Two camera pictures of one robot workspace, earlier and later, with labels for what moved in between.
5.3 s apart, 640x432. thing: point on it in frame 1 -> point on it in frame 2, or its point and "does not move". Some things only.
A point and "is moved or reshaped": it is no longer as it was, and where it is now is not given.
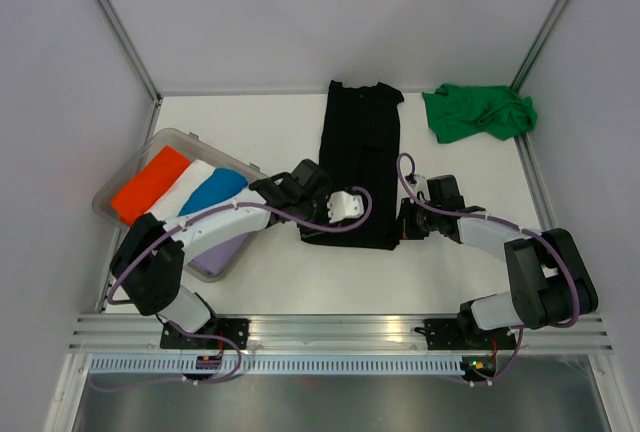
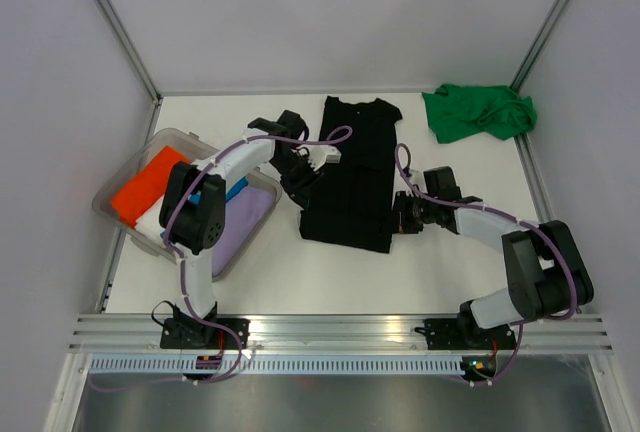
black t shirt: [360, 147] is moved or reshaped
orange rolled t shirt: [149, 184] does not move
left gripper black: [325, 212] -> [300, 190]
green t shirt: [495, 112] does not move
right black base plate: [457, 334] does not move
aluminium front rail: [569, 332] does not move
